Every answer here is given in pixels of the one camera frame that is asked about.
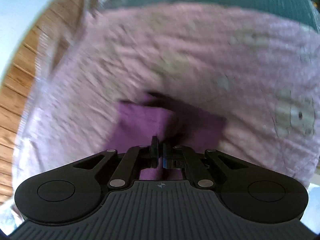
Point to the wooden headboard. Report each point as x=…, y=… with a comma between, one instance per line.
x=22, y=100

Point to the purple garment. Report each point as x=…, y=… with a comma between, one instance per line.
x=140, y=125

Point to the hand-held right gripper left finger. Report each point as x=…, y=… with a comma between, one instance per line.
x=154, y=152

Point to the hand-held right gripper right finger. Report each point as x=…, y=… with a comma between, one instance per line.
x=167, y=160

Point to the pink bear-print blanket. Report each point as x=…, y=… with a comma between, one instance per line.
x=190, y=60

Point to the clear bubble wrap sheet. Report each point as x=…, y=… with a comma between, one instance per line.
x=82, y=12

